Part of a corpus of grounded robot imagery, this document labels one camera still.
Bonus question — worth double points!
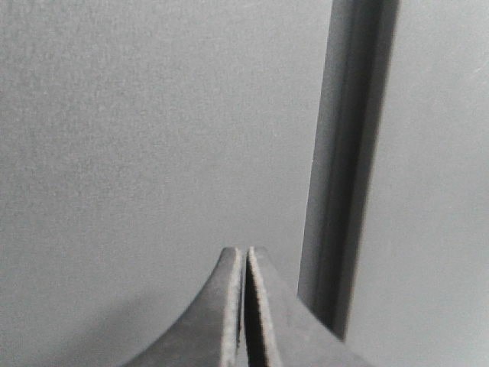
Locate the dark grey fridge door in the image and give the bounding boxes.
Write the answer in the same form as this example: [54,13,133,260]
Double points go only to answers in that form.
[298,1,488,366]
[1,1,332,366]

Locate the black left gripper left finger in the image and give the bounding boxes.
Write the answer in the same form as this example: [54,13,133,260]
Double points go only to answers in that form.
[126,248,243,366]

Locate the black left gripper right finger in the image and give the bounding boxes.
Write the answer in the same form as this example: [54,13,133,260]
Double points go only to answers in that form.
[244,247,369,366]

